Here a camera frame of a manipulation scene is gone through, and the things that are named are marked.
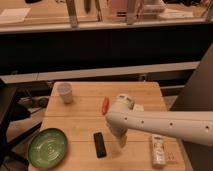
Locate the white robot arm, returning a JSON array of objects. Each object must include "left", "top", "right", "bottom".
[{"left": 105, "top": 94, "right": 213, "bottom": 146}]

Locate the orange carrot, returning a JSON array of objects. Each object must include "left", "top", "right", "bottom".
[{"left": 101, "top": 97, "right": 109, "bottom": 115}]

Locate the green plate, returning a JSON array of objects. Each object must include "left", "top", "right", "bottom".
[{"left": 28, "top": 128, "right": 68, "bottom": 169}]

